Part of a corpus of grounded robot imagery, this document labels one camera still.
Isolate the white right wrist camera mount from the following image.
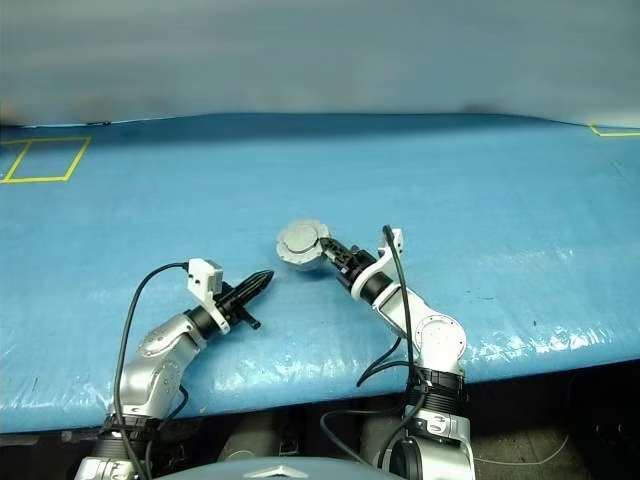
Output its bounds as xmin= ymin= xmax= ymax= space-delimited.
xmin=349 ymin=227 xmax=404 ymax=301

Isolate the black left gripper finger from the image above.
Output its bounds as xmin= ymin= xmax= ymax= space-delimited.
xmin=230 ymin=273 xmax=275 ymax=307
xmin=227 ymin=269 xmax=275 ymax=300

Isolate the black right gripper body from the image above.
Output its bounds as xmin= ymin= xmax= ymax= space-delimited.
xmin=336 ymin=247 xmax=377 ymax=290

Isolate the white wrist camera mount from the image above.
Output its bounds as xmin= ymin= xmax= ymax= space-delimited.
xmin=186 ymin=257 xmax=232 ymax=336
xmin=349 ymin=227 xmax=404 ymax=301

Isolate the silver hinged motor lid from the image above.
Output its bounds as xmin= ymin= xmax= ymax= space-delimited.
xmin=273 ymin=222 xmax=324 ymax=264

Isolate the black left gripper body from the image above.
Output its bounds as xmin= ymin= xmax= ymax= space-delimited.
xmin=212 ymin=282 xmax=263 ymax=331

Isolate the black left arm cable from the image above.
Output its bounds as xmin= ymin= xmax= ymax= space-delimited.
xmin=102 ymin=262 xmax=194 ymax=480

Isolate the grey robot torso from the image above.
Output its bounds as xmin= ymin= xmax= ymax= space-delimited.
xmin=164 ymin=452 xmax=404 ymax=480

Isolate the thin white floor cable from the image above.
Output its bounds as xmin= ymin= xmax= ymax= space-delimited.
xmin=473 ymin=432 xmax=572 ymax=467

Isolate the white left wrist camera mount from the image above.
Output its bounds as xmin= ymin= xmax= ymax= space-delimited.
xmin=186 ymin=257 xmax=232 ymax=336

